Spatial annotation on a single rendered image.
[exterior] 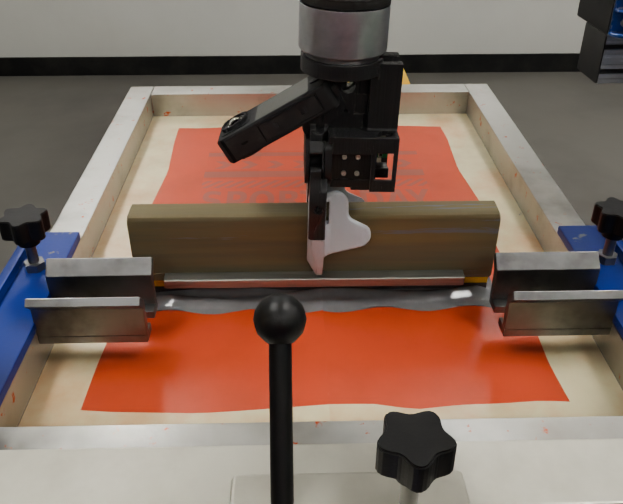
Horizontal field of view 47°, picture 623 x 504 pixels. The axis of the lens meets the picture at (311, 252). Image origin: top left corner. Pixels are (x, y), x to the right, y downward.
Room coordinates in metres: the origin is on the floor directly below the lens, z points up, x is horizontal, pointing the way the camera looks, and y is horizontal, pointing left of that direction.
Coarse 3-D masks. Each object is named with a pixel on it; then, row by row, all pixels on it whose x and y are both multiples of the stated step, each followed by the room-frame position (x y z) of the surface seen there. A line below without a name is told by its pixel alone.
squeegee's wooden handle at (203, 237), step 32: (128, 224) 0.58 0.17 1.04; (160, 224) 0.58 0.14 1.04; (192, 224) 0.58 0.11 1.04; (224, 224) 0.58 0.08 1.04; (256, 224) 0.59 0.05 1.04; (288, 224) 0.59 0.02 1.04; (384, 224) 0.59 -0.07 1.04; (416, 224) 0.59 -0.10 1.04; (448, 224) 0.59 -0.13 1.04; (480, 224) 0.59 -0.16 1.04; (160, 256) 0.58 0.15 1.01; (192, 256) 0.59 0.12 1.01; (224, 256) 0.59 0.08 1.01; (256, 256) 0.59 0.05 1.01; (288, 256) 0.59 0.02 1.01; (352, 256) 0.59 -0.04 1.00; (384, 256) 0.59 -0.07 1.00; (416, 256) 0.59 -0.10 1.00; (448, 256) 0.59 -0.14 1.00; (480, 256) 0.59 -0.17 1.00
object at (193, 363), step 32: (192, 128) 1.04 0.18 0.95; (192, 160) 0.92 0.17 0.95; (160, 192) 0.82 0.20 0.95; (192, 192) 0.82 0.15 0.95; (160, 320) 0.55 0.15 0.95; (192, 320) 0.55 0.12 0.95; (224, 320) 0.55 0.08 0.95; (320, 320) 0.55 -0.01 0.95; (128, 352) 0.50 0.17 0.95; (160, 352) 0.50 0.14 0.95; (192, 352) 0.50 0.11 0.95; (224, 352) 0.50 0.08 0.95; (256, 352) 0.50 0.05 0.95; (320, 352) 0.50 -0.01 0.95; (96, 384) 0.46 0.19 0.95; (128, 384) 0.46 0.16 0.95; (160, 384) 0.46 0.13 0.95; (192, 384) 0.46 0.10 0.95; (224, 384) 0.46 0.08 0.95; (256, 384) 0.46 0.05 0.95; (320, 384) 0.46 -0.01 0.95
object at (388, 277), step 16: (224, 272) 0.59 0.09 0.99; (240, 272) 0.59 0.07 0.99; (256, 272) 0.59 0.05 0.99; (272, 272) 0.59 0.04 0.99; (288, 272) 0.59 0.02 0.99; (304, 272) 0.59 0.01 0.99; (336, 272) 0.59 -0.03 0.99; (352, 272) 0.59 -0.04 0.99; (368, 272) 0.59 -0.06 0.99; (384, 272) 0.59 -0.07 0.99; (400, 272) 0.59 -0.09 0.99; (416, 272) 0.59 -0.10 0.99; (432, 272) 0.59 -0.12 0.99; (448, 272) 0.59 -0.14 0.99; (176, 288) 0.57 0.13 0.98
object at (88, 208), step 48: (144, 96) 1.08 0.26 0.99; (192, 96) 1.09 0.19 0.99; (240, 96) 1.09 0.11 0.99; (432, 96) 1.10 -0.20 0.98; (480, 96) 1.08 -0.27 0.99; (528, 144) 0.89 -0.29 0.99; (96, 192) 0.75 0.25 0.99; (528, 192) 0.76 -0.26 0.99; (96, 240) 0.69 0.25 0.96; (0, 432) 0.37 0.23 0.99; (48, 432) 0.37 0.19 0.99; (96, 432) 0.37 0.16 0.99; (144, 432) 0.37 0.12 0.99; (192, 432) 0.37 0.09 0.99; (240, 432) 0.37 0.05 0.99; (336, 432) 0.37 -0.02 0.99; (480, 432) 0.37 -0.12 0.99; (528, 432) 0.37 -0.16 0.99; (576, 432) 0.37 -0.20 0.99
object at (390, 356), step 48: (432, 144) 0.98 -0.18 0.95; (432, 192) 0.82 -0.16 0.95; (336, 336) 0.53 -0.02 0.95; (384, 336) 0.53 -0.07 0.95; (432, 336) 0.53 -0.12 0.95; (480, 336) 0.53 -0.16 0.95; (528, 336) 0.53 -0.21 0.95; (336, 384) 0.46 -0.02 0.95; (384, 384) 0.46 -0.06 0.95; (432, 384) 0.46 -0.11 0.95; (480, 384) 0.46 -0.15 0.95; (528, 384) 0.46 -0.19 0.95
